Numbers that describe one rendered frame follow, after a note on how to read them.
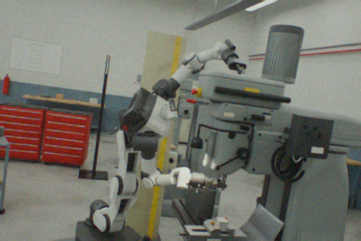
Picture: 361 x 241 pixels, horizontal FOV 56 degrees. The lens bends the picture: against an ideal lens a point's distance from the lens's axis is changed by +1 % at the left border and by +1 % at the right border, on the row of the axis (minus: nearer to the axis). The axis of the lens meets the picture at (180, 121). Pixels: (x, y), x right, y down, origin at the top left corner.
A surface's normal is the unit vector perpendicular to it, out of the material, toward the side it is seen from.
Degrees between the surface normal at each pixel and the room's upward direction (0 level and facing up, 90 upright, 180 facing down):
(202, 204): 90
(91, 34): 90
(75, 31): 90
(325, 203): 89
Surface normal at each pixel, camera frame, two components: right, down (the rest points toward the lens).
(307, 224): 0.25, 0.11
